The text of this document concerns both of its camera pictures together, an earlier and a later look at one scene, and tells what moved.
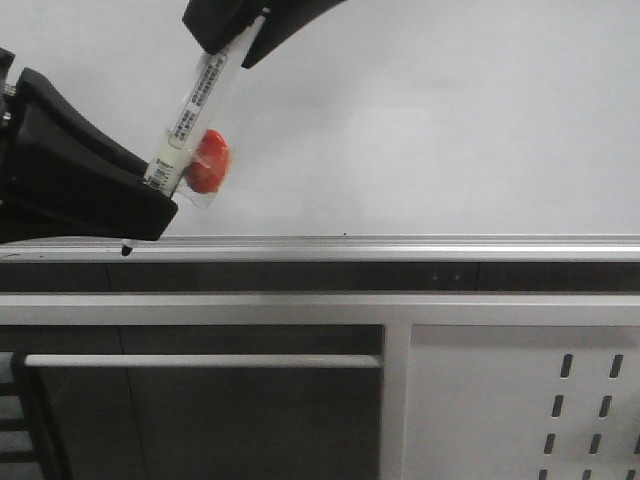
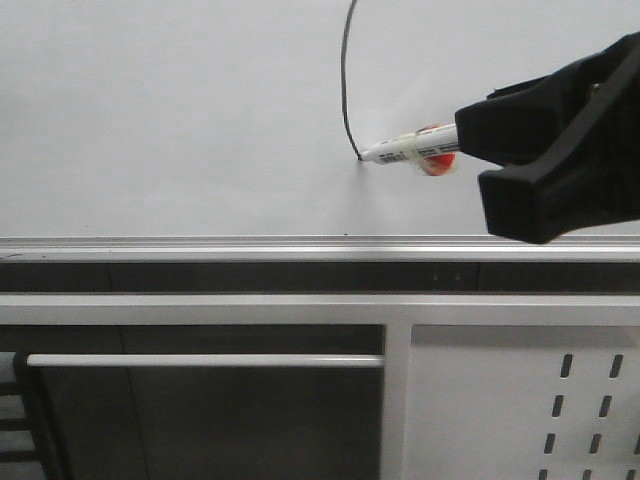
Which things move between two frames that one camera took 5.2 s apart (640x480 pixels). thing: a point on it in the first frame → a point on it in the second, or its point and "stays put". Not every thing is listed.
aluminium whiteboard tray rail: (337, 248) stays put
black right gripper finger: (217, 24) → (590, 179)
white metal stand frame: (395, 312) stays put
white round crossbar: (205, 361) stays put
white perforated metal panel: (522, 402) stays put
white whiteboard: (385, 118) stays put
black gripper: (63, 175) → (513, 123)
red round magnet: (210, 163) → (437, 164)
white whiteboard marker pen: (210, 98) → (428, 140)
